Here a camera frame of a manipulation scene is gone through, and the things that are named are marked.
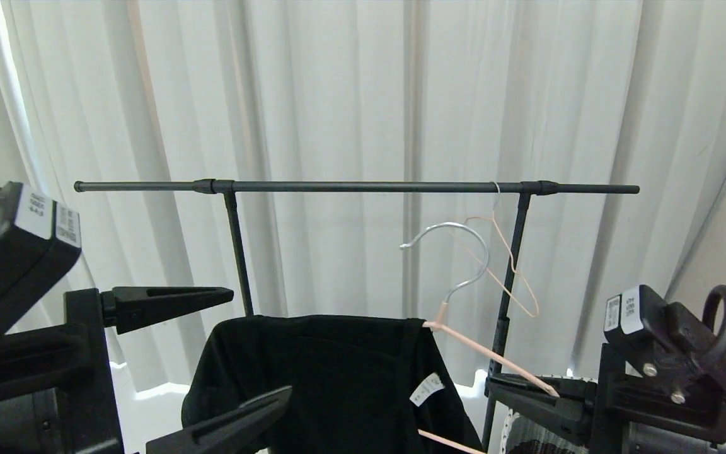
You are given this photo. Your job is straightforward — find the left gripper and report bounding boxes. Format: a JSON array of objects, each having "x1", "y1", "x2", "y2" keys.
[{"x1": 0, "y1": 286, "x2": 293, "y2": 454}]

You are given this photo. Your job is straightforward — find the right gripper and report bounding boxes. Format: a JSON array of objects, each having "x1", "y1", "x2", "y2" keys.
[{"x1": 485, "y1": 344, "x2": 726, "y2": 454}]

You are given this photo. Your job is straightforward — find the pink clothes hanger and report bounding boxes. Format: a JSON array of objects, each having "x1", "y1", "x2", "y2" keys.
[
  {"x1": 400, "y1": 222, "x2": 561, "y2": 454},
  {"x1": 445, "y1": 183, "x2": 540, "y2": 319}
]

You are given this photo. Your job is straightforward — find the black garment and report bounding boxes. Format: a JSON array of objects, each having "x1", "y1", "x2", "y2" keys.
[{"x1": 180, "y1": 314, "x2": 485, "y2": 454}]

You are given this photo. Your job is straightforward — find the white laundry basket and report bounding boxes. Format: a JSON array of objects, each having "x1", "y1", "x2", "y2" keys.
[{"x1": 503, "y1": 373, "x2": 594, "y2": 454}]

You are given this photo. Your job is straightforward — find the black clothes rack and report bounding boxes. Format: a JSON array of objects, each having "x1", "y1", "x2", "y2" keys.
[{"x1": 74, "y1": 179, "x2": 641, "y2": 451}]

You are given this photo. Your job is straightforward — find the white curtain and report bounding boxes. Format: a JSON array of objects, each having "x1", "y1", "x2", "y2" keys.
[{"x1": 0, "y1": 0, "x2": 726, "y2": 404}]

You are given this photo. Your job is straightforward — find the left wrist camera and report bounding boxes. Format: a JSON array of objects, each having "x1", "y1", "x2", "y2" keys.
[{"x1": 0, "y1": 182, "x2": 83, "y2": 337}]

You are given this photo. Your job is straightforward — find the black cable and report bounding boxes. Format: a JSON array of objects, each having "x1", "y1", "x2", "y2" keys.
[{"x1": 702, "y1": 285, "x2": 726, "y2": 373}]

